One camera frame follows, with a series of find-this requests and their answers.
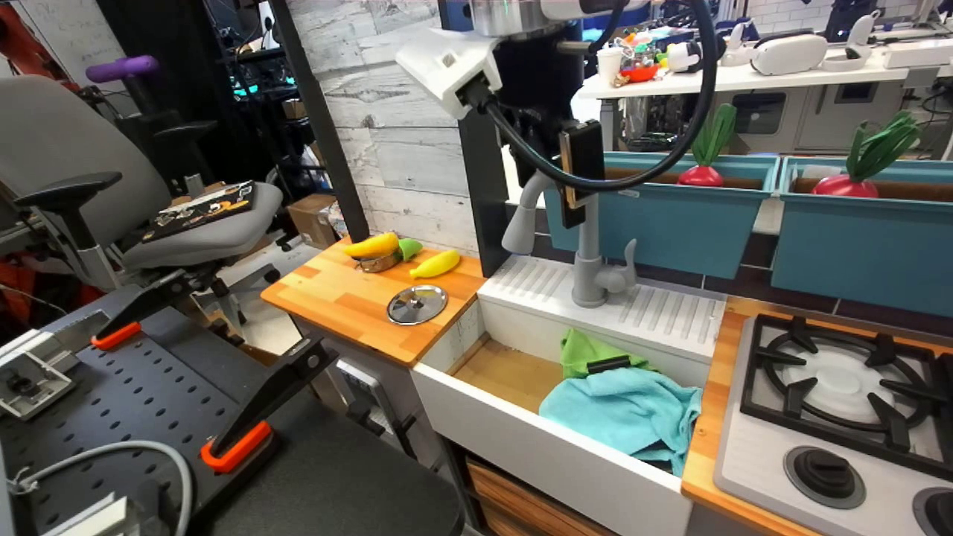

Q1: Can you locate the white control box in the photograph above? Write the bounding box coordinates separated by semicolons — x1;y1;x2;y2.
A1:
0;345;77;423

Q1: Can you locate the grey toy stove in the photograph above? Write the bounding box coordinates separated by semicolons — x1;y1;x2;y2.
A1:
711;311;953;536

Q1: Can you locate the grey cable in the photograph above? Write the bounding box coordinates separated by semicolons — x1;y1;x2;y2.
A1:
7;438;197;536

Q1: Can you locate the purple handle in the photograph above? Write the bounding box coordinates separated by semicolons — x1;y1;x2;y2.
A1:
84;51;162;88

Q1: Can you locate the teal cloth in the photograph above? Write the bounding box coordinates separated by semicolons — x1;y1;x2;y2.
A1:
535;363;707;476

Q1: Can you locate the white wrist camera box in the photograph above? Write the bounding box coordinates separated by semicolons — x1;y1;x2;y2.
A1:
392;40;505;123

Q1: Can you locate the black camera cable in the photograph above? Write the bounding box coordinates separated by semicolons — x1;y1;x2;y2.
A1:
473;0;720;193

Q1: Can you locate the black perforated table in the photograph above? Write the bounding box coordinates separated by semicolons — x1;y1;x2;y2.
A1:
0;295;471;536

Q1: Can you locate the wooden drawer front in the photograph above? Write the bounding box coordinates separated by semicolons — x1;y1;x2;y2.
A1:
462;457;619;536

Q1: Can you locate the black stove knob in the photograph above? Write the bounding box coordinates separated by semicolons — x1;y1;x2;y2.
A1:
908;487;953;536
784;444;869;514

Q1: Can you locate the red toy radish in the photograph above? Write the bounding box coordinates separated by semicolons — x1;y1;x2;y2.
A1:
811;112;924;199
675;100;742;190

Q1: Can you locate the wooden stove counter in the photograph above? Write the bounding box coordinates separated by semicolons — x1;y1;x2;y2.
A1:
678;295;953;536

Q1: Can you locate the yellow toy banana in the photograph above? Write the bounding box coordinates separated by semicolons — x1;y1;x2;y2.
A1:
409;247;465;283

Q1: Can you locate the grey office chair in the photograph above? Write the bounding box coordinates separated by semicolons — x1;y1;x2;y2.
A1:
0;71;291;322

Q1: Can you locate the brown cardboard box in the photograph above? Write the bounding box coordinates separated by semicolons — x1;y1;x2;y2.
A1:
282;190;346;252

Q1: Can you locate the white background table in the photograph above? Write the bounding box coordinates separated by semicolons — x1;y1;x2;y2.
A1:
568;34;953;161

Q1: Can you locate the grey wood backsplash panel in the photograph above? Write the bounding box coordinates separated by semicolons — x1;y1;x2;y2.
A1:
264;0;514;280

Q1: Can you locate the black illustrated book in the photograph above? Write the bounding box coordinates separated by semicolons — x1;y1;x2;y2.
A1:
136;176;261;247

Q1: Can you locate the grey toy tap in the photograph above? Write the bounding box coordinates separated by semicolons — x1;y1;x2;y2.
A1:
497;170;642;311

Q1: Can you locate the black orange clamp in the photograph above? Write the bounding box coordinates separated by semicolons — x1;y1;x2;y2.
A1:
197;338;342;476
86;268;197;356

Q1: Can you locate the teal planter box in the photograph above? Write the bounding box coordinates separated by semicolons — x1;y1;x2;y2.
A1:
543;146;784;283
772;153;953;322

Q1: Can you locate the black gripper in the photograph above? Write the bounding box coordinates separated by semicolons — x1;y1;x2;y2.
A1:
495;27;608;234

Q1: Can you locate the white toy sink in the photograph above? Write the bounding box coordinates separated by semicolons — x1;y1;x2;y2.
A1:
412;253;730;536

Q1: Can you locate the silver pot lid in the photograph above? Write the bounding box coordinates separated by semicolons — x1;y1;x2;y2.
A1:
383;283;452;329

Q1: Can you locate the white rounded device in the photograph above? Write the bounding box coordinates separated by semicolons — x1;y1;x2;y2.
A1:
751;31;832;82

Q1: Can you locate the wooden countertop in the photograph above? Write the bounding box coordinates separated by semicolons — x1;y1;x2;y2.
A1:
260;235;489;371

